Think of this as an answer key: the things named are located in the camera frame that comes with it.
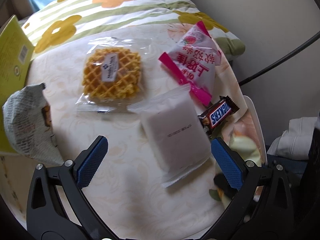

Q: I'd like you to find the white cake packet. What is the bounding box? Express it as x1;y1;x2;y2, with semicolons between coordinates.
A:
127;85;212;188

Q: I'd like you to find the packaged waffle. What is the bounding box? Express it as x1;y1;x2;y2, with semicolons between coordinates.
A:
75;37;152;113

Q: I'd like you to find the folded white garment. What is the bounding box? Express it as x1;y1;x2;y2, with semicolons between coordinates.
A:
267;117;317;160

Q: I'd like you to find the cream floral tablecloth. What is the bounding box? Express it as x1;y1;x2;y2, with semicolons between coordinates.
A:
0;23;263;240

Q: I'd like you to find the pink strawberry snack bag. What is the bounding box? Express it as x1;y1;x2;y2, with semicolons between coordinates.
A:
159;21;222;107

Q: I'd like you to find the silver chips bag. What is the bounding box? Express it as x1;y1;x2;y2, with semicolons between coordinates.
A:
2;83;63;166

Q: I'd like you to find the snickers bar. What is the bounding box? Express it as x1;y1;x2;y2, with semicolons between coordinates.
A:
198;96;239;135

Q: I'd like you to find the green cardboard box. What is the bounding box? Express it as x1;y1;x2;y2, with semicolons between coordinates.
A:
0;15;36;156

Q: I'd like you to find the black clothes rack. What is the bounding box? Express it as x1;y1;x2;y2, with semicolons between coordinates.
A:
238;31;320;87

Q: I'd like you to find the floral striped quilt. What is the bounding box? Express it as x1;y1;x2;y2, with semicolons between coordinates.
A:
22;0;246;61

